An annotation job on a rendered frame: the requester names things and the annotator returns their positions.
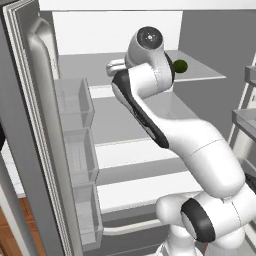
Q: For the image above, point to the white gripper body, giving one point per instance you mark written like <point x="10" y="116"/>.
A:
<point x="115" y="67"/>

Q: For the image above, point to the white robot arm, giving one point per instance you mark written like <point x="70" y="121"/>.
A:
<point x="203" y="150"/>

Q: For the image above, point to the glass fridge shelf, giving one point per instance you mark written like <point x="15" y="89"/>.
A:
<point x="90" y="68"/>
<point x="113" y="120"/>

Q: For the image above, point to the green lime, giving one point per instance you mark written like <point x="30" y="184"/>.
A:
<point x="181" y="66"/>

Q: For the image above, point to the white fridge drawer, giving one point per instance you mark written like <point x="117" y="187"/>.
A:
<point x="140" y="193"/>
<point x="130" y="153"/>

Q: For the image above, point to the grey fridge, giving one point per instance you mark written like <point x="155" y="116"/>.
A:
<point x="206" y="33"/>

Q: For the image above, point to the clear door bin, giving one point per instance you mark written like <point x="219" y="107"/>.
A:
<point x="251" y="76"/>
<point x="81" y="156"/>
<point x="246" y="121"/>
<point x="75" y="100"/>
<point x="89" y="216"/>

